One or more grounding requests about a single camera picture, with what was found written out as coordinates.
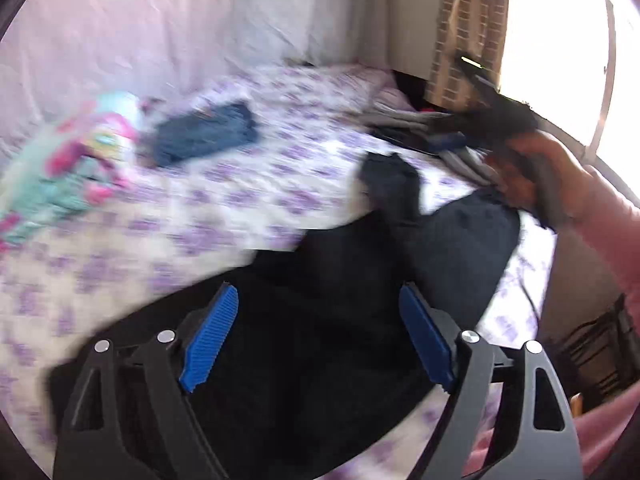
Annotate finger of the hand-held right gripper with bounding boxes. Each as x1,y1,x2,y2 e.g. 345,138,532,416
425,112,488,148

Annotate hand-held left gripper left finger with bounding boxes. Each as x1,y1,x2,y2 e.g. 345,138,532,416
52,282,240,480

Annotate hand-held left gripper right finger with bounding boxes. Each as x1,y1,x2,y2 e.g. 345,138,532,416
400,282,583,480

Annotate black t-shirt with yellow smiley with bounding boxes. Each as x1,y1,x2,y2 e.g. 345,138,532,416
47,152,523,480

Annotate person's right forearm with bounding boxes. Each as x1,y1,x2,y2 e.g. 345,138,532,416
570,165,640,301

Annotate person's right hand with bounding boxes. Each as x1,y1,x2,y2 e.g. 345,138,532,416
487,132,598,231

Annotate dark blue garment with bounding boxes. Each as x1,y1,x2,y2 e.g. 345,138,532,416
430,132,468,153

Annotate grey garment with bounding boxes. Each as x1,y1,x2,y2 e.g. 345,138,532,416
357,102,501,186

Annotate black garment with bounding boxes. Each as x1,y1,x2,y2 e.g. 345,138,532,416
370,127,436,153

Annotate brick-pattern curtain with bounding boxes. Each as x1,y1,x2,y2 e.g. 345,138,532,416
425,0,521,111

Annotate purple floral bed sheet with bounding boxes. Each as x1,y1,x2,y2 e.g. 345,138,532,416
0,62,556,480

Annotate dark wooden furniture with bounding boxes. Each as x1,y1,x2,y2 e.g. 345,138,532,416
555,295,640,411

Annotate folded blue jeans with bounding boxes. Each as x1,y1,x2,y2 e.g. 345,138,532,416
152,101,258,167

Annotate person's pink shirt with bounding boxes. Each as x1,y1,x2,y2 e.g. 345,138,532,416
460,400,640,480

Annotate pink and teal clothes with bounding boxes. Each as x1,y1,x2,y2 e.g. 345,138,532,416
0,91,143,253

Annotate window frame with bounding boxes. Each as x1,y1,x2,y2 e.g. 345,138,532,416
500,0,640,196

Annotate white wall drape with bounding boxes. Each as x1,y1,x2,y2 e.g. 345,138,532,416
0,0,396,151

